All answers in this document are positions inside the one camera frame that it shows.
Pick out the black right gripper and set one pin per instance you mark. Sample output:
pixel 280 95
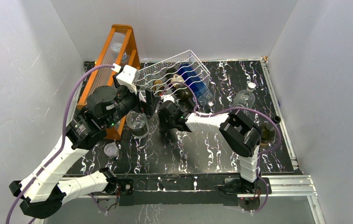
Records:
pixel 161 120

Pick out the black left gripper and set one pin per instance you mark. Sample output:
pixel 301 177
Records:
pixel 151 100

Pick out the dark green wine bottle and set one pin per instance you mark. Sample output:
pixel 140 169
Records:
pixel 181 91

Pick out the clear square whisky bottle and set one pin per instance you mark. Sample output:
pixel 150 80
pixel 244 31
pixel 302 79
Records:
pixel 158 87

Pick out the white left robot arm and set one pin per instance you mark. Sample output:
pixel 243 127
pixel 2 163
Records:
pixel 44 192

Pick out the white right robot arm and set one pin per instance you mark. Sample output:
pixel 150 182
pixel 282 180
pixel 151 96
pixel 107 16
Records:
pixel 237 129

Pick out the olive green wine bottle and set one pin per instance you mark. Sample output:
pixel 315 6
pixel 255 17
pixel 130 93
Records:
pixel 268 134

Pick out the clear glass jar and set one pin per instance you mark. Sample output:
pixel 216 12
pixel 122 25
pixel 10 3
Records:
pixel 138 124

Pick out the small clear plastic cup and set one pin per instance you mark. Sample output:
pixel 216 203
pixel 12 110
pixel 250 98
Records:
pixel 111 150

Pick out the orange wooden shelf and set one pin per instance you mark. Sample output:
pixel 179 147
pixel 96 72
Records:
pixel 119 48

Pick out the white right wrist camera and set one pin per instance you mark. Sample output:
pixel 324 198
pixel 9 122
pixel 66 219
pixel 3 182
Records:
pixel 167 97

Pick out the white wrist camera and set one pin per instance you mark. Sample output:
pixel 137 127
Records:
pixel 167 97
pixel 126 76

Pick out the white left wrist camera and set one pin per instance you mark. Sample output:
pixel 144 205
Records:
pixel 126 76

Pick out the white wire wine rack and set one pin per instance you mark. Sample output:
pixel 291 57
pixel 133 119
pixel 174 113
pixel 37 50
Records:
pixel 157 70

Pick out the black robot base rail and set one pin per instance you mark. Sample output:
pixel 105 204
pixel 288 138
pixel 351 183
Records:
pixel 225 189

